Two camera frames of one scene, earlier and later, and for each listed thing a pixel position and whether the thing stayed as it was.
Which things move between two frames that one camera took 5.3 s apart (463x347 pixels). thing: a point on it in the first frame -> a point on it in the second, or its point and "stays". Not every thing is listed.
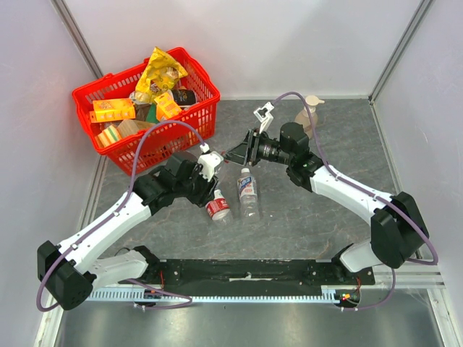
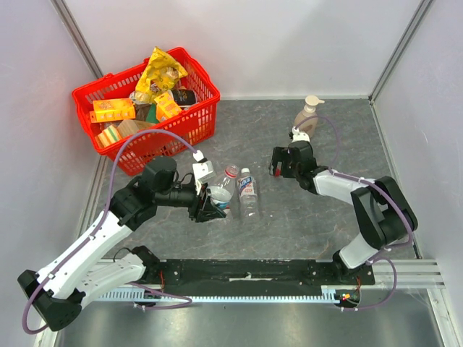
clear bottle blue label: (247, 191) stays
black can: (185, 97) stays
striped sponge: (107, 136) stays
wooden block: (128, 126) stays
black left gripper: (207, 189) -> (208, 212)
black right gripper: (253, 147) -> (283, 161)
